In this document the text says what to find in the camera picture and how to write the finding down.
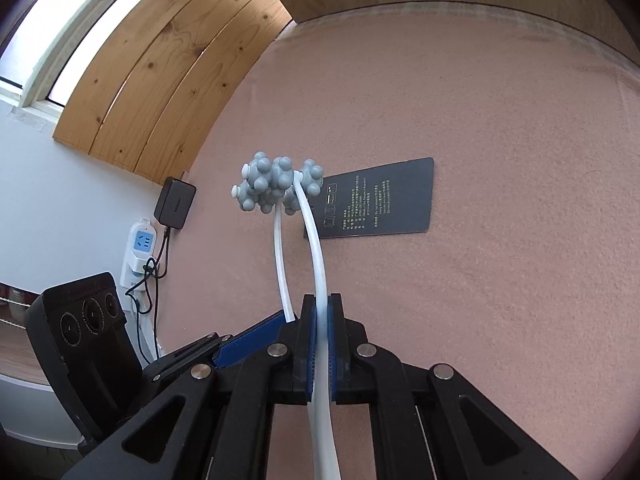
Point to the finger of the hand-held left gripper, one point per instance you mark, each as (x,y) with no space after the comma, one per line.
(250,342)

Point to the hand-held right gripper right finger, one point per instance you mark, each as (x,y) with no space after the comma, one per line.
(335,345)

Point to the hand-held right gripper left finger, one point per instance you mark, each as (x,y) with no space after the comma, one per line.
(310,345)

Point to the white massager with grey balls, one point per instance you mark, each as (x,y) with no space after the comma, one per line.
(272,180)

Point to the white power strip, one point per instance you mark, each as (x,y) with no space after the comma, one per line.
(140,255)

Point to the pink tablecloth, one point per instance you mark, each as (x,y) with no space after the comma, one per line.
(475,285)

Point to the dark grey printed card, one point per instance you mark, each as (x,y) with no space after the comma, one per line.
(390,200)

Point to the black power adapter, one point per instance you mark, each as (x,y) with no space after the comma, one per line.
(175,202)

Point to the pine plank board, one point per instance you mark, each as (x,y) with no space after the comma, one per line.
(165,70)

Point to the white window frame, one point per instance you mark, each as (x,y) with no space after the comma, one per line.
(75,35)

